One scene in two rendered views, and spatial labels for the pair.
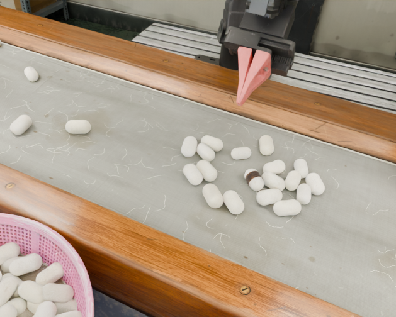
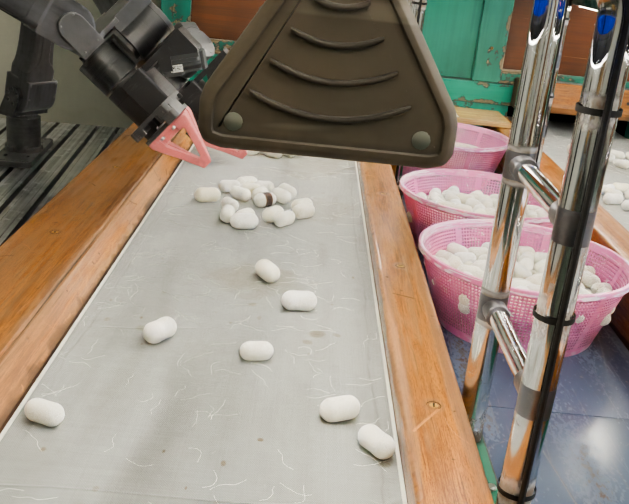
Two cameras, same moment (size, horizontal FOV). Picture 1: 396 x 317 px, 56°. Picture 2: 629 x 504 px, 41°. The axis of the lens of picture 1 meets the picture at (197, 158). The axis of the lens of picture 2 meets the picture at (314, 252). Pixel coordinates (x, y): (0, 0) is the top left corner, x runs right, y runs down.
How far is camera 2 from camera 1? 1.27 m
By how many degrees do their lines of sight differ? 93
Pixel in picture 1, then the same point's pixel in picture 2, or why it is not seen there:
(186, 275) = (394, 205)
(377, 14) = not seen: outside the picture
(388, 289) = (322, 179)
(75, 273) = (432, 238)
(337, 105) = (113, 160)
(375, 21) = not seen: outside the picture
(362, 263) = (309, 182)
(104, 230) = (394, 228)
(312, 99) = (106, 168)
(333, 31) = not seen: outside the picture
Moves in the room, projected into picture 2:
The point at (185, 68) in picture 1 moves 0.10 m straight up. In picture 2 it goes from (74, 220) to (74, 138)
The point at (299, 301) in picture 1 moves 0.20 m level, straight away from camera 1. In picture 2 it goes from (373, 183) to (248, 165)
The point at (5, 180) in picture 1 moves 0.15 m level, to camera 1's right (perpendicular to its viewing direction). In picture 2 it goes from (397, 269) to (348, 226)
